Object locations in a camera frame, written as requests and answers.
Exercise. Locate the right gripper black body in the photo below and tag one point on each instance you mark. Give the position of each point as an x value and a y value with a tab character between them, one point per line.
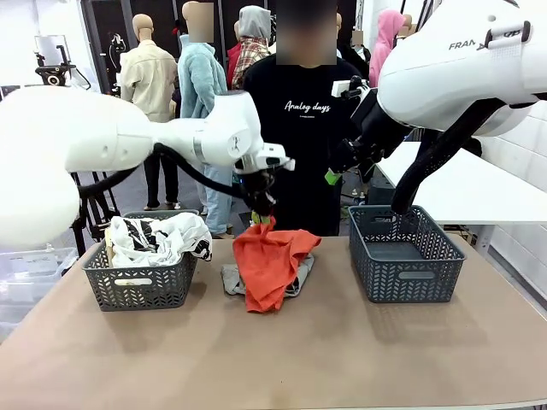
376	132

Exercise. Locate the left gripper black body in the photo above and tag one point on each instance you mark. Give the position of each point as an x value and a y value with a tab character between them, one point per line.
258	183

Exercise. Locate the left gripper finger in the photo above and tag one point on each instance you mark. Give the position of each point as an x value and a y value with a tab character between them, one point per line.
270	209
257	211

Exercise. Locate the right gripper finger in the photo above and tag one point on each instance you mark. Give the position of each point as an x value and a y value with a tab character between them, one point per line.
366	171
334	176

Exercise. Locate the orange T-shirt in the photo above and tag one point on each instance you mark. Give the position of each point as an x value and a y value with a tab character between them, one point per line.
269	265

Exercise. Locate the grey pants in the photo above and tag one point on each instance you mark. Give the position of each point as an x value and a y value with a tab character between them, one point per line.
233	279

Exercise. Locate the white black-print T-shirt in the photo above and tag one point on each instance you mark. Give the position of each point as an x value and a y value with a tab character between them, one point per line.
171	239

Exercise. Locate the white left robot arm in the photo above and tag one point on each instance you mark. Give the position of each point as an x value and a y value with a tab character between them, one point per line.
85	136

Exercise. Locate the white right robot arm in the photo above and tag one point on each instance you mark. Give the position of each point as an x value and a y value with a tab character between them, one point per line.
461	64

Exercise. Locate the person in black T-shirt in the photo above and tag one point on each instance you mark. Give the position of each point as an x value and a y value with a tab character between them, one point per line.
305	119

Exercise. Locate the pink hoodie mannequin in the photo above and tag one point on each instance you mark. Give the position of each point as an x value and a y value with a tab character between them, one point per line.
382	47

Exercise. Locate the large white table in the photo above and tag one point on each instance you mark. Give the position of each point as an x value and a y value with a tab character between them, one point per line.
466	192

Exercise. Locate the grey plastic lattice basket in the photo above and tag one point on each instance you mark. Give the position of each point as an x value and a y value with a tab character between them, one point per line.
406	269
141	282

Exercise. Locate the blue fleece mannequin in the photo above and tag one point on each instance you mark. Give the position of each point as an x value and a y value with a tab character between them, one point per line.
201	85

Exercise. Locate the grey hood plaid mannequin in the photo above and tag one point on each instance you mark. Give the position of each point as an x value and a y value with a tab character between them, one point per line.
252	47

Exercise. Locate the beige shirt mannequin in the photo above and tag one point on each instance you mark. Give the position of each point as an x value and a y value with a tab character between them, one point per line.
147	81

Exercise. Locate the black tripod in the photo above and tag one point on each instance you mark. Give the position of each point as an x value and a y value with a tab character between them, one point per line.
96	213

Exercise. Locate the clear plastic storage bin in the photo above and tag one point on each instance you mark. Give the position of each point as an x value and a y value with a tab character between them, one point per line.
30	282

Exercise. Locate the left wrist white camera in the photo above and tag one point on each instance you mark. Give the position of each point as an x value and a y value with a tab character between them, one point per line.
269	157

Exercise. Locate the wrist white camera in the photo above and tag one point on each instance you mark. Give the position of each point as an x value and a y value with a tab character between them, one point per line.
269	157
346	89

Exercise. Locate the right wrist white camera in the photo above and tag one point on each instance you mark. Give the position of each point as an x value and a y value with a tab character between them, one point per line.
346	89

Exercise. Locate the black camera gimbal stand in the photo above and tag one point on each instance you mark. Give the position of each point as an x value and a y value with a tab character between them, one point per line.
55	64

